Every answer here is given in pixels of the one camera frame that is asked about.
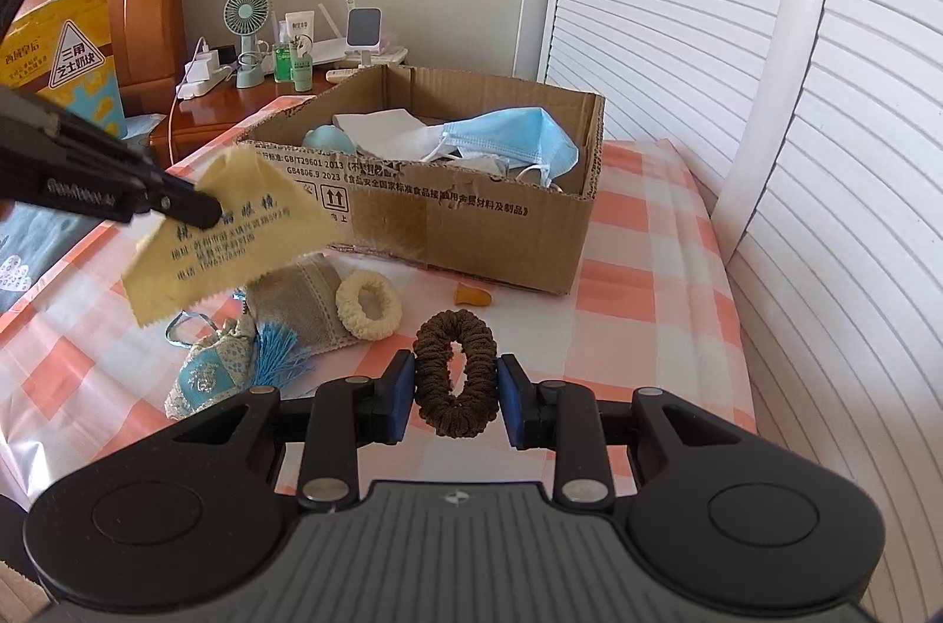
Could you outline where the brown cardboard box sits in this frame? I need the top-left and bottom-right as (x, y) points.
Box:
(237, 64), (606, 298)

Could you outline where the white louvered closet door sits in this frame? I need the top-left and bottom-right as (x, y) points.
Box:
(726, 0), (943, 623)
(536, 0), (841, 241)

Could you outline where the blue bedding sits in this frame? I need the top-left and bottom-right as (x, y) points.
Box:
(0, 111), (169, 315)

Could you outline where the green desk fan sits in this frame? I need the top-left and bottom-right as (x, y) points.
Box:
(223, 0), (275, 90)

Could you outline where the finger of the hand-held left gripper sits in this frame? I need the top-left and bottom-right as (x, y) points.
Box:
(0, 85), (224, 230)

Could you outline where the orange white checked tablecloth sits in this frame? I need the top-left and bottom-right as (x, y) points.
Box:
(0, 96), (759, 513)

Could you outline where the blue white plush keychain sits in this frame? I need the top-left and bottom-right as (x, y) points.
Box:
(304, 124), (356, 154)

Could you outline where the grey lace pouch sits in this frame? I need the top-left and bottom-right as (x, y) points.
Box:
(246, 256), (347, 353)

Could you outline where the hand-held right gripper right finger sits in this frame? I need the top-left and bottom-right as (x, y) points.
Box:
(496, 354), (745, 510)

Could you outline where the brown scrunchie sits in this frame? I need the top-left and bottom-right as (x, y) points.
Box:
(413, 308), (500, 437)

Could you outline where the white cloth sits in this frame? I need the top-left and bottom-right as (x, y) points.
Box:
(331, 107), (450, 161)

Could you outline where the white cable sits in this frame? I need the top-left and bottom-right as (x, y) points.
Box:
(166, 85), (185, 166)

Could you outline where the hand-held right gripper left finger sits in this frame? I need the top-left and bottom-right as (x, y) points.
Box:
(169, 349), (415, 515)

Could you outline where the white tube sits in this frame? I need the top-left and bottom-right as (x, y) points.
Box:
(285, 11), (318, 48)

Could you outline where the cream scrunchie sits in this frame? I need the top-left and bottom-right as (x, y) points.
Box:
(335, 269), (404, 342)

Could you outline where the white power strip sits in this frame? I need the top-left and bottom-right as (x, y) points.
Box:
(177, 37), (240, 100)

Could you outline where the green white bottle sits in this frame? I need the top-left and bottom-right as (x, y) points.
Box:
(289, 41), (315, 92)

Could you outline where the yellow cleaning cloth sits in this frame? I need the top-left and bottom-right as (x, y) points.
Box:
(120, 144), (351, 327)

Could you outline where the small mirror on stand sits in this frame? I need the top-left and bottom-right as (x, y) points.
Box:
(348, 6), (384, 68)

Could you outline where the wooden nightstand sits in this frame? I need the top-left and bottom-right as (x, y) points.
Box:
(147, 63), (347, 163)

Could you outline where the embroidered sachet with tassel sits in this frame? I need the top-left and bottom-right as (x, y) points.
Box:
(163, 309), (319, 421)

